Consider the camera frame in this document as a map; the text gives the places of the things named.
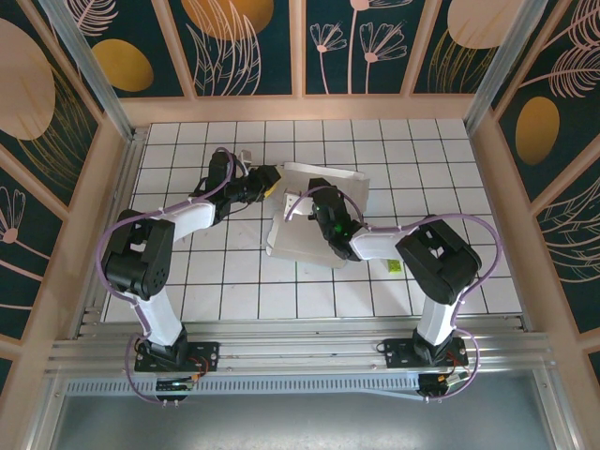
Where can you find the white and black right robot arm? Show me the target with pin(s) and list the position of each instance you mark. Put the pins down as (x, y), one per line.
(436, 323)

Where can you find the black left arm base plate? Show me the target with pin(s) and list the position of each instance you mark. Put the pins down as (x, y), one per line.
(208, 356)

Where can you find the aluminium rail frame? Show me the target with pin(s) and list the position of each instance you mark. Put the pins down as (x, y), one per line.
(304, 347)

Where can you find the green toy brick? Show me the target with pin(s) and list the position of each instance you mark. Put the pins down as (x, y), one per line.
(394, 267)

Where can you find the aluminium corner post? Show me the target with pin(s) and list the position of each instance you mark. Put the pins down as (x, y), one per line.
(501, 65)
(100, 84)

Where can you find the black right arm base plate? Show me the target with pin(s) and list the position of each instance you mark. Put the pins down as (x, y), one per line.
(398, 354)

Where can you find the small black circuit board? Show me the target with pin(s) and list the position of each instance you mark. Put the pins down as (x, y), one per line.
(173, 386)
(440, 382)

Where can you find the grey metal sheet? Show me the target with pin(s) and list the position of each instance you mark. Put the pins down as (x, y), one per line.
(300, 424)

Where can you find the blue and white paper box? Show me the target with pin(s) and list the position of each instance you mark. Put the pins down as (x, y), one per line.
(300, 244)

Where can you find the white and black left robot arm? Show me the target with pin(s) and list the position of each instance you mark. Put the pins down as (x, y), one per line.
(159, 323)

